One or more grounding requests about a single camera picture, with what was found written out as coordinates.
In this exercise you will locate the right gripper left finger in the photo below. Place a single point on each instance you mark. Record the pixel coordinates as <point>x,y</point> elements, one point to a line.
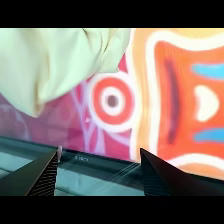
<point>40,180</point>

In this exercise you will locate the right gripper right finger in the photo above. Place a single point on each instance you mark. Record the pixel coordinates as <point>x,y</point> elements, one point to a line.
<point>160,178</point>

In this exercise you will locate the pale yellow shirt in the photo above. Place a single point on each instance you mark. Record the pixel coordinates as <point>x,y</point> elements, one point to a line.
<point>50,63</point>

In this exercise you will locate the silver frame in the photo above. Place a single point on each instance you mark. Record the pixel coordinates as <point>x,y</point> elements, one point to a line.
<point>95,181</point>

